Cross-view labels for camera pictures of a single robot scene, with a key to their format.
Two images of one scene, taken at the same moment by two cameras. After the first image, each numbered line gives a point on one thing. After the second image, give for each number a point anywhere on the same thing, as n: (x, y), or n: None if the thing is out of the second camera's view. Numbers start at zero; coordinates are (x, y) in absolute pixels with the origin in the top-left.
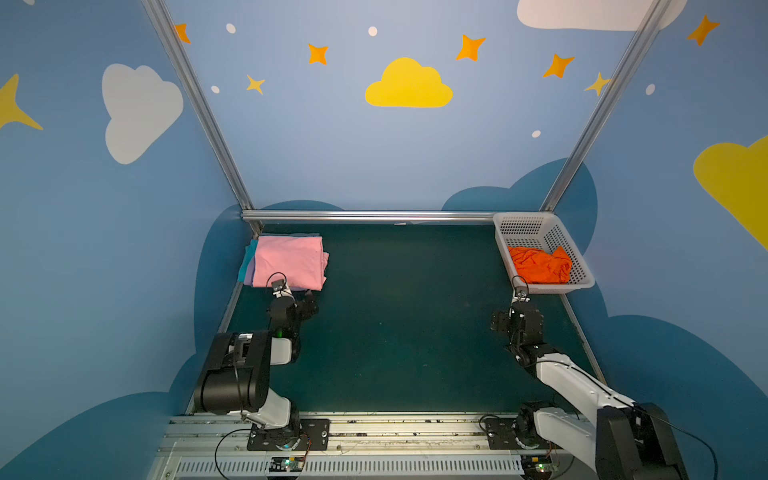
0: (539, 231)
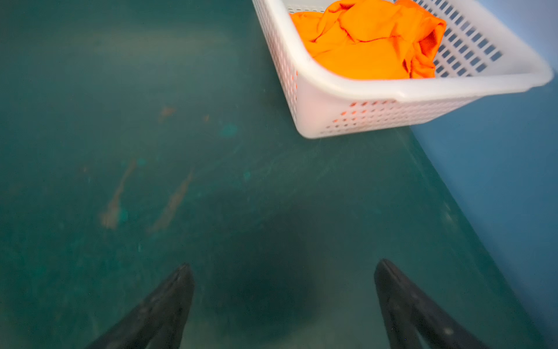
0: (484, 50)
